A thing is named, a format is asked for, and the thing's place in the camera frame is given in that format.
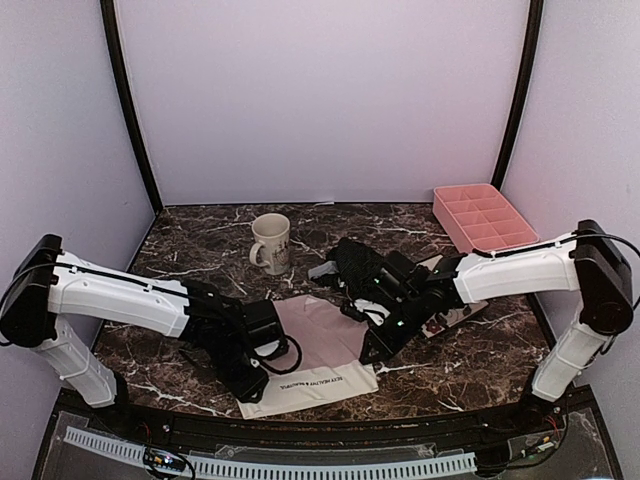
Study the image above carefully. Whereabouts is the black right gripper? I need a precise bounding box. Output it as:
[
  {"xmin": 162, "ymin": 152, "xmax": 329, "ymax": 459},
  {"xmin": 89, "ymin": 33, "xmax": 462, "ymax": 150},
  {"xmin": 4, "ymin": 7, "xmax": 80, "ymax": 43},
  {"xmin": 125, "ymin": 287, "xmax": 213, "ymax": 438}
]
[{"xmin": 359, "ymin": 292, "xmax": 430, "ymax": 365}]

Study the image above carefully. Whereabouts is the pink and white underwear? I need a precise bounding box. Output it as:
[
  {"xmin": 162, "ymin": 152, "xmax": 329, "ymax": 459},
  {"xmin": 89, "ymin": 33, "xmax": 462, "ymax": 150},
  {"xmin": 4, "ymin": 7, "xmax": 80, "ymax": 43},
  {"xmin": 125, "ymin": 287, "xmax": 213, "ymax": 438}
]
[{"xmin": 238, "ymin": 295, "xmax": 378, "ymax": 419}]

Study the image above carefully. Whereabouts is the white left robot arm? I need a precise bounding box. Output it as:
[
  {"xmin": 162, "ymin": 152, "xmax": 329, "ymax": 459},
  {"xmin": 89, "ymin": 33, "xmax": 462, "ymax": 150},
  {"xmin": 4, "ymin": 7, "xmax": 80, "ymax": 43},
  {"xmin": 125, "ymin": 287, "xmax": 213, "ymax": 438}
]
[{"xmin": 1, "ymin": 234, "xmax": 302, "ymax": 436}]

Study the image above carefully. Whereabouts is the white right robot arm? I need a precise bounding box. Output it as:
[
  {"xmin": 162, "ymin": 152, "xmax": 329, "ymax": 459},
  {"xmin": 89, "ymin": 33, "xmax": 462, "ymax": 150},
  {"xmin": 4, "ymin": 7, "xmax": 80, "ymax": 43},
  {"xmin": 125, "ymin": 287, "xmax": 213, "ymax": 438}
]
[{"xmin": 359, "ymin": 220, "xmax": 639, "ymax": 434}]

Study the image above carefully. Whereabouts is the black striped underwear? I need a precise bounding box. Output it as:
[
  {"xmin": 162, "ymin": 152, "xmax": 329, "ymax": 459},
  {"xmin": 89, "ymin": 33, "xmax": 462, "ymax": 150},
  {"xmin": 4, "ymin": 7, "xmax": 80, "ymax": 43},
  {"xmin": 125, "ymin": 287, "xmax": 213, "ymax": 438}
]
[{"xmin": 307, "ymin": 237, "xmax": 385, "ymax": 301}]

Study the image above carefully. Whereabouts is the floral patterned square coaster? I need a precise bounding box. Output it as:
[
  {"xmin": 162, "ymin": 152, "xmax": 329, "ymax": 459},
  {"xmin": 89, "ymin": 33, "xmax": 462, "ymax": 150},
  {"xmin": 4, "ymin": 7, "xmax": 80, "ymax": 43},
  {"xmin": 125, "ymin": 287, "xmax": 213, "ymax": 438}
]
[{"xmin": 422, "ymin": 300, "xmax": 489, "ymax": 339}]

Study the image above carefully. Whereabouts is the cream ceramic mug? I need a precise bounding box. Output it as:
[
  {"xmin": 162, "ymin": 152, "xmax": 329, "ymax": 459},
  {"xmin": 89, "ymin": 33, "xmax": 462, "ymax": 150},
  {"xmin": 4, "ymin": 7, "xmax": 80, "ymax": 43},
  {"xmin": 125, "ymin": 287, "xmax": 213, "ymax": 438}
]
[{"xmin": 249, "ymin": 213, "xmax": 290, "ymax": 276}]

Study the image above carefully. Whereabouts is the pink divided organizer tray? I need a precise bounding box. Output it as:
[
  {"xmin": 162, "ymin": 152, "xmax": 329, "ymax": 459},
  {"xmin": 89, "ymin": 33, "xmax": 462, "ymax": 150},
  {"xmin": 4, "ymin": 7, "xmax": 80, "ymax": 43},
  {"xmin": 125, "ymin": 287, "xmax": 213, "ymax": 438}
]
[{"xmin": 433, "ymin": 184, "xmax": 540, "ymax": 253}]

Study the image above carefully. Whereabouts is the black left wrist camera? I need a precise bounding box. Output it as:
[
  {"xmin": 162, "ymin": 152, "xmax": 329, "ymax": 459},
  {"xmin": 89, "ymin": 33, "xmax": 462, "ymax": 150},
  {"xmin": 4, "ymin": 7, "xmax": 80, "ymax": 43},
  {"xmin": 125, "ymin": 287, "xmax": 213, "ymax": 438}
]
[{"xmin": 243, "ymin": 300, "xmax": 289, "ymax": 360}]

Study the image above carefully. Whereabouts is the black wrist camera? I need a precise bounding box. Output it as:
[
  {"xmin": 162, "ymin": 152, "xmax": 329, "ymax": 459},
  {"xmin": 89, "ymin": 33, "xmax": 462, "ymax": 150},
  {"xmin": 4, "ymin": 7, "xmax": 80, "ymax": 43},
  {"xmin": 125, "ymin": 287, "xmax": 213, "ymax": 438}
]
[
  {"xmin": 243, "ymin": 300, "xmax": 289, "ymax": 360},
  {"xmin": 374, "ymin": 250, "xmax": 415, "ymax": 300}
]

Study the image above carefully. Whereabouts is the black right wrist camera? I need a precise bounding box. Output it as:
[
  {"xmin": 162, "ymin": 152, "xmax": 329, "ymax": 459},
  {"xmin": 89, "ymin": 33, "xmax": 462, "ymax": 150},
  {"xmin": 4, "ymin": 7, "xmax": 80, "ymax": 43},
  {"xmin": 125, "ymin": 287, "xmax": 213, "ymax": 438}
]
[{"xmin": 374, "ymin": 250, "xmax": 415, "ymax": 300}]

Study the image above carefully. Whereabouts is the white slotted cable duct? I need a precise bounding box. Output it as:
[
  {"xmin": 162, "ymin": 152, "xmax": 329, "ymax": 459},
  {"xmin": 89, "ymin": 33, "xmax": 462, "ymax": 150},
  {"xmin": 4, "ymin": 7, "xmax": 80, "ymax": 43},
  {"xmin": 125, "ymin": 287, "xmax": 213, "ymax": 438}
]
[{"xmin": 63, "ymin": 427, "xmax": 477, "ymax": 479}]

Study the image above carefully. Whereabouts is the left circuit board with wires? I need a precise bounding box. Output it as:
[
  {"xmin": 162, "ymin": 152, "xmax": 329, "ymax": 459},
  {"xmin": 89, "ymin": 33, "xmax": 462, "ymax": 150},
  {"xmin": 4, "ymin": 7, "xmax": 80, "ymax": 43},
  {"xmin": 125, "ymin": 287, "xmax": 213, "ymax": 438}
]
[{"xmin": 137, "ymin": 421, "xmax": 196, "ymax": 480}]

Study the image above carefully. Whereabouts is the circuit board with wires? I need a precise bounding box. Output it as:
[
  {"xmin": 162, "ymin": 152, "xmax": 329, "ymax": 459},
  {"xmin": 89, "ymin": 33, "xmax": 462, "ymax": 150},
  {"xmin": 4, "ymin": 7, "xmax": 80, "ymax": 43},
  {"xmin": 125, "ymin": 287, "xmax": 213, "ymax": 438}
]
[
  {"xmin": 507, "ymin": 411, "xmax": 569, "ymax": 469},
  {"xmin": 137, "ymin": 421, "xmax": 196, "ymax": 480}
]

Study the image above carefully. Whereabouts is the right circuit board with wires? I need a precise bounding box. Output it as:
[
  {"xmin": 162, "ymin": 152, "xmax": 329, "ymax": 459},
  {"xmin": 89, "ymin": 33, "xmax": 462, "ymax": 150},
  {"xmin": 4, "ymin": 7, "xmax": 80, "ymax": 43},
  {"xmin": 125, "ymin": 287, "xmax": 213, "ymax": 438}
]
[{"xmin": 507, "ymin": 411, "xmax": 569, "ymax": 469}]

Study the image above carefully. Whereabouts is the black table edge rail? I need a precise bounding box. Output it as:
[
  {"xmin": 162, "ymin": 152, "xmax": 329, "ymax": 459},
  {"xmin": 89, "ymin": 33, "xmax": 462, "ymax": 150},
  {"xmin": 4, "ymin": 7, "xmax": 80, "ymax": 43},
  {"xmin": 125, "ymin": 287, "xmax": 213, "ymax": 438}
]
[{"xmin": 49, "ymin": 387, "xmax": 596, "ymax": 451}]

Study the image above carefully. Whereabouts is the black right frame post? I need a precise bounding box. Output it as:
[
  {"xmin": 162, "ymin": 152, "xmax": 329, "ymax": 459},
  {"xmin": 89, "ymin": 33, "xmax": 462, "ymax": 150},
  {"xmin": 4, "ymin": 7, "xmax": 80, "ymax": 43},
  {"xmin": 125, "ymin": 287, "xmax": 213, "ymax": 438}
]
[{"xmin": 490, "ymin": 0, "xmax": 544, "ymax": 190}]

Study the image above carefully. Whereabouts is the black frame post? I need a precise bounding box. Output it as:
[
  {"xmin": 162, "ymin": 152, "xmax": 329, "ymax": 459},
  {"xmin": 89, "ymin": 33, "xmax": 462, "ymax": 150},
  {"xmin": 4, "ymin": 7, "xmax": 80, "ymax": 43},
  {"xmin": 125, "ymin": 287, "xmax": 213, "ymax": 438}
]
[
  {"xmin": 99, "ymin": 0, "xmax": 164, "ymax": 216},
  {"xmin": 490, "ymin": 0, "xmax": 544, "ymax": 190}
]

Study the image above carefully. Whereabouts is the black left frame post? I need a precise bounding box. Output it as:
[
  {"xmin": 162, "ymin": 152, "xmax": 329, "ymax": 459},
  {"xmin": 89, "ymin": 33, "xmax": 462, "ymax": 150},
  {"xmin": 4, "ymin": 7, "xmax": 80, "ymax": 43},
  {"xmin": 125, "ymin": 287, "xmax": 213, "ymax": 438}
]
[{"xmin": 99, "ymin": 0, "xmax": 164, "ymax": 216}]

